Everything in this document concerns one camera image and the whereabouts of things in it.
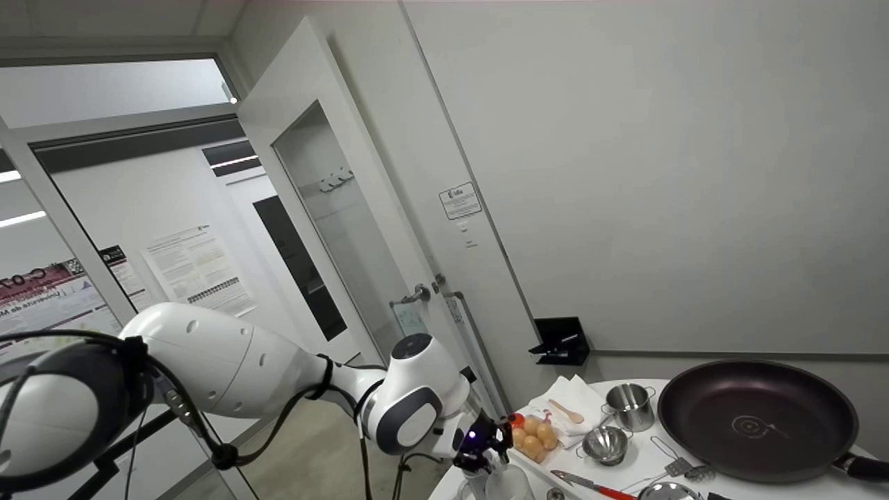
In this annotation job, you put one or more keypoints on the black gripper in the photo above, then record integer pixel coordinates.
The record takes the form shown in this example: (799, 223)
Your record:
(473, 444)

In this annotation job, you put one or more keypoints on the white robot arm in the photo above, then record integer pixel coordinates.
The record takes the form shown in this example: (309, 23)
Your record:
(233, 361)

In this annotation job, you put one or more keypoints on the wooden utensil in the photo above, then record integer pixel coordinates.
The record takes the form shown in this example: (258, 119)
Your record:
(565, 409)

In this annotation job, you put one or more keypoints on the white paper napkins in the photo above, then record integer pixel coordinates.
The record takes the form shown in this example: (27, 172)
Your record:
(580, 389)

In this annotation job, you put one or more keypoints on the small steel bowl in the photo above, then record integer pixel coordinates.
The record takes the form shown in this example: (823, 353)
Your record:
(608, 441)

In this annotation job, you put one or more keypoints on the small steel cup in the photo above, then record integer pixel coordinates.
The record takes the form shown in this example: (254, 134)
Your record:
(633, 407)

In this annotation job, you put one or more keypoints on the small white notice sign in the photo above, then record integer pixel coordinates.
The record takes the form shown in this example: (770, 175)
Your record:
(462, 201)

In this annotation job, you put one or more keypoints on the white door dark window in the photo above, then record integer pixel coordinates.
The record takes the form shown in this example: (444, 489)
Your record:
(297, 268)

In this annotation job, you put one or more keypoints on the black frying pan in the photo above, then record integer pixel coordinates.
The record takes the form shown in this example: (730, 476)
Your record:
(761, 416)

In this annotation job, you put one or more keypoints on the white text poster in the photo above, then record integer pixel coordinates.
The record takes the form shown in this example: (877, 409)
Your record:
(198, 272)

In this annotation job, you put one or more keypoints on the white door with window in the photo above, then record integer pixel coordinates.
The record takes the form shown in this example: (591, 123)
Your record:
(306, 87)

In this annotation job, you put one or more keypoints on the red and green poster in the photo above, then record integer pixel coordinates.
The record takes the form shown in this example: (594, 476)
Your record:
(47, 293)

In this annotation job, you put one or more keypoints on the black wall bracket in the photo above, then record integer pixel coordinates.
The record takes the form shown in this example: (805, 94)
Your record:
(565, 339)

